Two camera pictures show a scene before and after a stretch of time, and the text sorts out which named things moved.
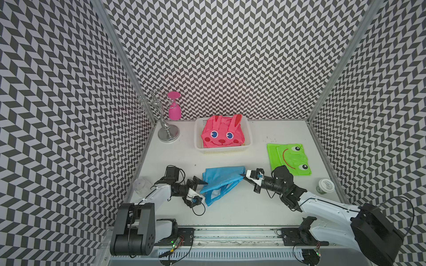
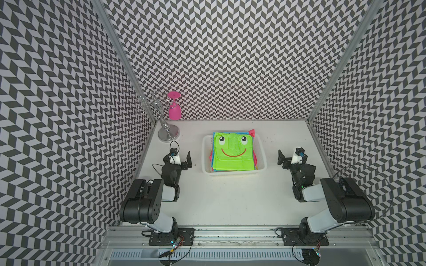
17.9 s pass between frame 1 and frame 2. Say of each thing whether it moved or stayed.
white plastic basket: moved
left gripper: moved
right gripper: moved
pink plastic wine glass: stayed
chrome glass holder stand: stayed
